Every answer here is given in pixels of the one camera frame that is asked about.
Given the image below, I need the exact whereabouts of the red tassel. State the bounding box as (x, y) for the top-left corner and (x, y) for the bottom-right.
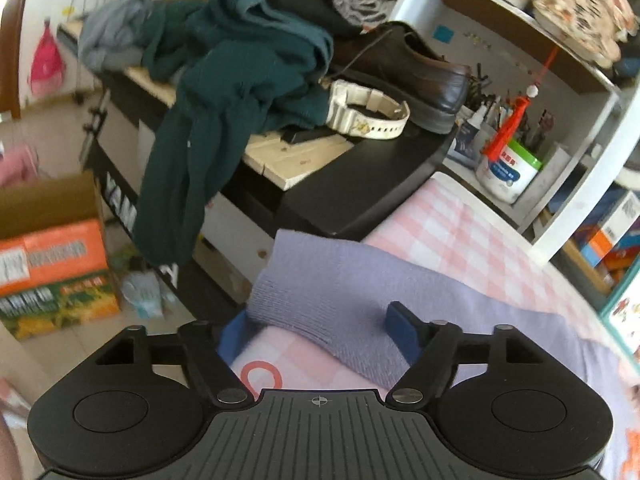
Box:
(482, 47), (558, 163)

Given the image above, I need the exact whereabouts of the lucky cat figurine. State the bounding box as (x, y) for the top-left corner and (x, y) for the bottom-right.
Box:
(532, 0), (631, 63)

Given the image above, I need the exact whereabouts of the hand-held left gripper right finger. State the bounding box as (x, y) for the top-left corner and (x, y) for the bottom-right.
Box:
(384, 301), (546, 407)

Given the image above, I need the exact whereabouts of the orange cardboard box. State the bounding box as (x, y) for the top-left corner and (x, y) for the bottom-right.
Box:
(0, 170), (123, 343)

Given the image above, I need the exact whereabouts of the white jar green lid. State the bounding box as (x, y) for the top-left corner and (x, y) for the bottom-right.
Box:
(475, 139), (543, 204)

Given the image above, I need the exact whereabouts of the pink checkered tablecloth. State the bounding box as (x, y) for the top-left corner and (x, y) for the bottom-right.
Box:
(232, 172), (640, 480)

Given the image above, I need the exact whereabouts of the bunch of paint brushes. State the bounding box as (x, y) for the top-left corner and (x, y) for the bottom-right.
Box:
(462, 62), (556, 151)

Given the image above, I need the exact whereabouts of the dark green garment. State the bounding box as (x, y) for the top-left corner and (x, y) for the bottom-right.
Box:
(132, 0), (335, 273)

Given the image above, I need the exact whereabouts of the white wristwatch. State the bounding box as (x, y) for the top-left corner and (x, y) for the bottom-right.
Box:
(324, 79), (411, 139)

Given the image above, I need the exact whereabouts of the pink hanging bag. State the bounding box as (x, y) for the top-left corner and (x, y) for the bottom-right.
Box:
(27, 17), (68, 98)

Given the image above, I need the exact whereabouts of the black digital piano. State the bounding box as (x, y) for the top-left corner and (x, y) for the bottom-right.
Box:
(57, 25), (458, 306)

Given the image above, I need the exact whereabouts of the white bookshelf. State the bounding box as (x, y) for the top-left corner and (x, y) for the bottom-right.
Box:
(390, 0), (640, 306)

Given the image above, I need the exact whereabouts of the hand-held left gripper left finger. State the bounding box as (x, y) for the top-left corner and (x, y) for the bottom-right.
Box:
(92, 310), (253, 408)

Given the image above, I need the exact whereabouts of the brown leather shoe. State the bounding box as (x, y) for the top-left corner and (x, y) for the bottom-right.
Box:
(325, 21), (471, 135)

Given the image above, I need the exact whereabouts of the purple pink knit sweater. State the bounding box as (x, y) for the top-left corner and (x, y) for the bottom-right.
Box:
(247, 230), (636, 480)

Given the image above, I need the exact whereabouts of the wooden board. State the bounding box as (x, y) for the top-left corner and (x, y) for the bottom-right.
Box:
(122, 62), (356, 191)

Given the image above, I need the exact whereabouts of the black garment grey lace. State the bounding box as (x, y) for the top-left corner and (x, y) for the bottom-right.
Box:
(262, 0), (398, 38)

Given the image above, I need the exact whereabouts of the orange white carton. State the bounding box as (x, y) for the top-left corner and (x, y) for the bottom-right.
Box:
(580, 190), (640, 268)

